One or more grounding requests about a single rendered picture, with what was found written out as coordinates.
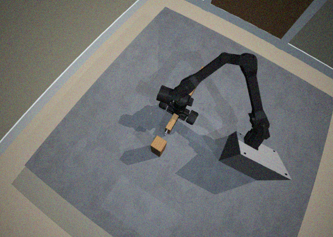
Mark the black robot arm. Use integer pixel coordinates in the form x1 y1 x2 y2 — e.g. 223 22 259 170
156 52 270 151

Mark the tan wooden board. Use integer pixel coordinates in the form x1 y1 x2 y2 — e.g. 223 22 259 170
165 88 196 136

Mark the dark brown wooden post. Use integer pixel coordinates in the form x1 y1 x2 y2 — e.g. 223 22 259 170
150 136 167 157

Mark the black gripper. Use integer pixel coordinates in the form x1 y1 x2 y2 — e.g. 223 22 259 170
159 102 198 125

